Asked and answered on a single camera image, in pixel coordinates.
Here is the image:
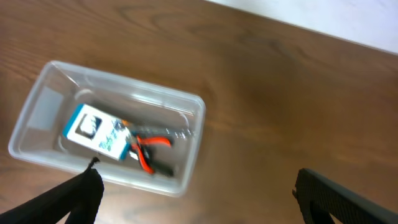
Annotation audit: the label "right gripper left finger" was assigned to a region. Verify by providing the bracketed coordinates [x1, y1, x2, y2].
[1, 157, 104, 223]

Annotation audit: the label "clear plastic storage container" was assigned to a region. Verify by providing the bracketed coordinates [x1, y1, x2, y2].
[9, 61, 206, 197]

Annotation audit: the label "silver ring wrench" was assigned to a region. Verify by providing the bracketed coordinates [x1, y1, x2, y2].
[127, 124, 193, 139]

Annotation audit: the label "blue white cardboard box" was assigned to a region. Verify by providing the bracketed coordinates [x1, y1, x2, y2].
[62, 103, 131, 161]

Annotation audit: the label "red handled pliers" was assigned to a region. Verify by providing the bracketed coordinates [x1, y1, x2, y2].
[126, 132, 173, 175]

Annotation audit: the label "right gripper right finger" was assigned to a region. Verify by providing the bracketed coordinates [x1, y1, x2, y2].
[292, 168, 397, 223]

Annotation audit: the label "yellow black screwdriver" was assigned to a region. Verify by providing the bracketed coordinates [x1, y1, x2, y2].
[149, 147, 174, 177]

